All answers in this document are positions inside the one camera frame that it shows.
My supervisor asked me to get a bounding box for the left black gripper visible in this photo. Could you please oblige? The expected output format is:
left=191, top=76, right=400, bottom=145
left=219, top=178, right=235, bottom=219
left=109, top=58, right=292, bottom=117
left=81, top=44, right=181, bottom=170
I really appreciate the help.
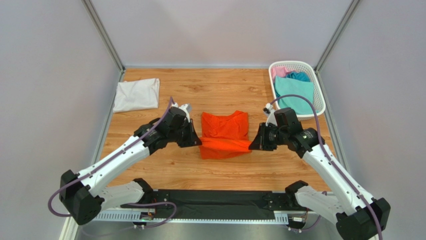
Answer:
left=168, top=118, right=202, bottom=148

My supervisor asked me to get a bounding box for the orange t-shirt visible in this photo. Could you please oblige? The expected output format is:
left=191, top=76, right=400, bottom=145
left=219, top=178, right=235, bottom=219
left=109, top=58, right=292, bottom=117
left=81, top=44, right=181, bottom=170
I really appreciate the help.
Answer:
left=199, top=110, right=252, bottom=160

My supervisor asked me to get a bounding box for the white t-shirt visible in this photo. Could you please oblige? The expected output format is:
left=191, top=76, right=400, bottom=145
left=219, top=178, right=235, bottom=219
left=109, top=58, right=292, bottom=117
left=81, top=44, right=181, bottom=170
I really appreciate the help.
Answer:
left=112, top=78, right=160, bottom=113

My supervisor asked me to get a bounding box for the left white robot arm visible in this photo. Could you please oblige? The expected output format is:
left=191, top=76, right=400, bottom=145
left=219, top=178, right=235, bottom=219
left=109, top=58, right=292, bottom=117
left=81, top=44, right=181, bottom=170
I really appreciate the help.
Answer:
left=59, top=103, right=202, bottom=226

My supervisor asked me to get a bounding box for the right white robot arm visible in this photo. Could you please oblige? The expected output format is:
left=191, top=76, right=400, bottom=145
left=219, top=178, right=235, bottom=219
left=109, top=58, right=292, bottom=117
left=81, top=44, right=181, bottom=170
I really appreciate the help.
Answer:
left=248, top=103, right=391, bottom=240

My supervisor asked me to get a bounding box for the teal t-shirt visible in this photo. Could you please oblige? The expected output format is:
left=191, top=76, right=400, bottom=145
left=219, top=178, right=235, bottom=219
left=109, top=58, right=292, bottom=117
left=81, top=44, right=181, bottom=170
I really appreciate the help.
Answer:
left=274, top=76, right=314, bottom=115

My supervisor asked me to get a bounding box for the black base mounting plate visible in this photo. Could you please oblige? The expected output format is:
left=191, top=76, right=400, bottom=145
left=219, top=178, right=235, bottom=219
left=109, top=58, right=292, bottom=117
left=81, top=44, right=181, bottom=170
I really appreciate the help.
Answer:
left=151, top=188, right=294, bottom=221

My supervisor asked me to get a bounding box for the white plastic laundry basket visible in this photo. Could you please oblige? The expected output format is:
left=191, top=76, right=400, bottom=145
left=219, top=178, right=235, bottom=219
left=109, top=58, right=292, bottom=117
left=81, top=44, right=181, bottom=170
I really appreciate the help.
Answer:
left=268, top=60, right=326, bottom=121

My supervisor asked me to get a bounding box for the pink t-shirt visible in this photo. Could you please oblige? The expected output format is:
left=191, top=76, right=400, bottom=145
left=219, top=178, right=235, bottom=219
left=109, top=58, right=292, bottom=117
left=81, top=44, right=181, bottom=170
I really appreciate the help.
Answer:
left=270, top=66, right=291, bottom=81

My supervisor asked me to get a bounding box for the blue t-shirt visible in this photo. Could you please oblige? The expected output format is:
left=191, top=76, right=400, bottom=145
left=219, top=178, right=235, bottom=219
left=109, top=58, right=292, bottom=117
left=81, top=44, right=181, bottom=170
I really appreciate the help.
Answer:
left=285, top=71, right=311, bottom=82

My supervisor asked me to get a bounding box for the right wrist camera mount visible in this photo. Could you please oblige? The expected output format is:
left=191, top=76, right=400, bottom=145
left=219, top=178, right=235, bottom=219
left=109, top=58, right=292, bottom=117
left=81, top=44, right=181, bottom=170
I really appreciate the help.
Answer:
left=262, top=103, right=278, bottom=127

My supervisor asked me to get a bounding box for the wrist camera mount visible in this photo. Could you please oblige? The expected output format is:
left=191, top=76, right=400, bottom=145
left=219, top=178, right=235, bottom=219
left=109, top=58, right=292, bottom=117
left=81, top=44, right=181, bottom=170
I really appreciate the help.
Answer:
left=262, top=103, right=278, bottom=127
left=171, top=103, right=192, bottom=122

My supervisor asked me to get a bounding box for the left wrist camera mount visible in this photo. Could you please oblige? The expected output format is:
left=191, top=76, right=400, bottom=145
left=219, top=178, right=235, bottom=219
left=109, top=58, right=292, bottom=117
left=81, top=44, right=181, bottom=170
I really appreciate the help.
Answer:
left=171, top=103, right=192, bottom=122

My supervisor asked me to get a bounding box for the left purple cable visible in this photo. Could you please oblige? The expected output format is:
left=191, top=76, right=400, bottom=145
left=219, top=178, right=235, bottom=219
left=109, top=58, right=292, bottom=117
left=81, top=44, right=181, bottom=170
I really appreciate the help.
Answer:
left=47, top=96, right=178, bottom=229

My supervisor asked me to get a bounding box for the purple cable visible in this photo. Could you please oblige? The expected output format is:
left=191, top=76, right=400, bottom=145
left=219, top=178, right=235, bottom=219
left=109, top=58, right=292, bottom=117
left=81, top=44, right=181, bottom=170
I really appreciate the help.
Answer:
left=47, top=96, right=178, bottom=229
left=269, top=94, right=384, bottom=240

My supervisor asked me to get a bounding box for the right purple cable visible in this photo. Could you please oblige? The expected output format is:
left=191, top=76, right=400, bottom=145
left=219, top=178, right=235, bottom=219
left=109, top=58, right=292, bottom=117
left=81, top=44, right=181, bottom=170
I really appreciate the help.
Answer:
left=269, top=94, right=384, bottom=240

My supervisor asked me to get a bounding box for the aluminium frame rail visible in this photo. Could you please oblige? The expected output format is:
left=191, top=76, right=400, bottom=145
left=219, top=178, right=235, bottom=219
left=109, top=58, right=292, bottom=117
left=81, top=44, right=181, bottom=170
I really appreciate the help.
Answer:
left=59, top=187, right=380, bottom=240

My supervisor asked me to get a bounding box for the right aluminium corner post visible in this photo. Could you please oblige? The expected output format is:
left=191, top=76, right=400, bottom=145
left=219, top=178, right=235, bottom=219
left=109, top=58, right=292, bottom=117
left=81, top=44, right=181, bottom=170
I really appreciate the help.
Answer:
left=315, top=0, right=362, bottom=73

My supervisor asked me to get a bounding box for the aluminium corner post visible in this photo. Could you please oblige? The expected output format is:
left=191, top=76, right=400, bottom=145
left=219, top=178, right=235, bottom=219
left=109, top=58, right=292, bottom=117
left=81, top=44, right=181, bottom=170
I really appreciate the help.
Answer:
left=81, top=0, right=126, bottom=73
left=315, top=0, right=362, bottom=73

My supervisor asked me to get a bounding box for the left aluminium corner post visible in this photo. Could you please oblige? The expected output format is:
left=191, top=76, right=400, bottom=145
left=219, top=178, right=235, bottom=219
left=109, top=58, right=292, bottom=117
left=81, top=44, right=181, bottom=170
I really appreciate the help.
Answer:
left=81, top=0, right=126, bottom=73

